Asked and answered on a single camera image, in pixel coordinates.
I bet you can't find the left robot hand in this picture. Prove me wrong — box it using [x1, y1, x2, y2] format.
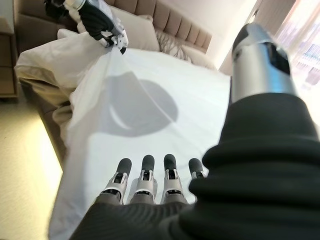
[74, 0, 130, 56]

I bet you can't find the wooden nightstand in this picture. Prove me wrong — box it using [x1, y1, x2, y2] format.
[0, 17, 20, 104]

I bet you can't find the sheer window curtain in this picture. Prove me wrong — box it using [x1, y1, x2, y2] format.
[274, 0, 320, 89]

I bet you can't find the macrame fringed cushion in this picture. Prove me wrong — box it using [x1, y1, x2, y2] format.
[154, 29, 194, 61]

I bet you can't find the large beige pillow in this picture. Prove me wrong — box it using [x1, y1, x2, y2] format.
[56, 4, 161, 52]
[179, 44, 219, 71]

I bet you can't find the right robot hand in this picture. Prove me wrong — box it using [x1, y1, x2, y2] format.
[68, 23, 320, 240]

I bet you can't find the white duvet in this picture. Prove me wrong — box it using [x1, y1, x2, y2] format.
[14, 31, 232, 240]

